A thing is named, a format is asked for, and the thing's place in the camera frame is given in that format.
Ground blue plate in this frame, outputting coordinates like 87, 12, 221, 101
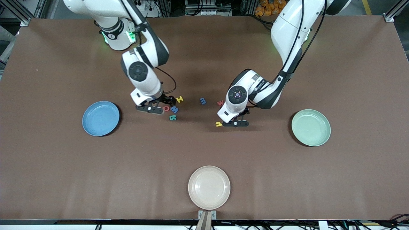
82, 101, 120, 137

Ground green plate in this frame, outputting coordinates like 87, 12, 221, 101
291, 109, 331, 147

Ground beige plate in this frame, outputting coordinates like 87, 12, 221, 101
188, 165, 231, 211

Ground white power strip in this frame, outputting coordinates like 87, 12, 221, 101
136, 0, 160, 18

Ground white electronics box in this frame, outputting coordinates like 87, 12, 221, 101
185, 0, 233, 16

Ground bag of orange items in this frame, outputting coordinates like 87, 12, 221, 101
255, 0, 283, 17

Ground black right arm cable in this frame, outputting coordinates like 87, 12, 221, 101
156, 66, 177, 95

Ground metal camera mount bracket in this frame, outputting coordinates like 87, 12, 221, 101
195, 210, 217, 230

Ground aluminium frame profile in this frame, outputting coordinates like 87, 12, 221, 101
10, 0, 48, 27
383, 0, 409, 23

